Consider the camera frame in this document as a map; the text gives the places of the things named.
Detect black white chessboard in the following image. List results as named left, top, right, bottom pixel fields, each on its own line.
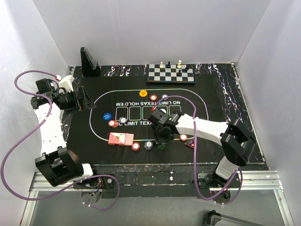
left=146, top=64, right=196, bottom=86

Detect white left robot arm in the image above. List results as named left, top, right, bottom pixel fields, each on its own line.
left=31, top=75, right=100, bottom=188

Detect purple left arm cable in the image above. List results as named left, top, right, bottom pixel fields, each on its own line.
left=0, top=70, right=120, bottom=210

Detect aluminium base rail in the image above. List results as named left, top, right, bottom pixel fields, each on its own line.
left=30, top=170, right=283, bottom=191

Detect black card dealer shoe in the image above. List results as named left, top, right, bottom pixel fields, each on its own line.
left=80, top=47, right=101, bottom=78

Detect black case corner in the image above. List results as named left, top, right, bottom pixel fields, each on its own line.
left=202, top=210, right=261, bottom=226

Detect green poker chip stack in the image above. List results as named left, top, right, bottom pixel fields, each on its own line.
left=158, top=144, right=166, bottom=150

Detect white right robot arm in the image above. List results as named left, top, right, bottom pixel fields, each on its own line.
left=148, top=108, right=256, bottom=187

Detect black triangular all-in marker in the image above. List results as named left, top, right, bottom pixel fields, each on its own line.
left=184, top=139, right=195, bottom=149

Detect red-backed playing card deck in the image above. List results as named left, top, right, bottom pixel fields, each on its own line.
left=119, top=133, right=134, bottom=146

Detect black poker table mat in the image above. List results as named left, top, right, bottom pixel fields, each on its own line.
left=61, top=64, right=238, bottom=165

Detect blue small blind button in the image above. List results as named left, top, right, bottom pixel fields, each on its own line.
left=103, top=113, right=112, bottom=121

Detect blue poker chip stack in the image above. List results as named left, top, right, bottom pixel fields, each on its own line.
left=144, top=141, right=153, bottom=150

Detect white chess piece right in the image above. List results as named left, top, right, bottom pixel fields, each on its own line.
left=177, top=60, right=182, bottom=69

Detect red chips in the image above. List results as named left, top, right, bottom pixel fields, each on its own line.
left=108, top=120, right=119, bottom=128
left=179, top=134, right=188, bottom=141
left=150, top=95, right=157, bottom=101

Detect yellow big blind button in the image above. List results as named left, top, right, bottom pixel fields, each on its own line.
left=139, top=90, right=148, bottom=97

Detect red playing card box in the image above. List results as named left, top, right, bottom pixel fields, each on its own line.
left=108, top=132, right=126, bottom=145

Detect red poker chip stack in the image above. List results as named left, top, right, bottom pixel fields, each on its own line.
left=132, top=142, right=140, bottom=151

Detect blue chips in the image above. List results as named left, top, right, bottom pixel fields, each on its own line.
left=119, top=117, right=127, bottom=124
left=162, top=94, right=168, bottom=100

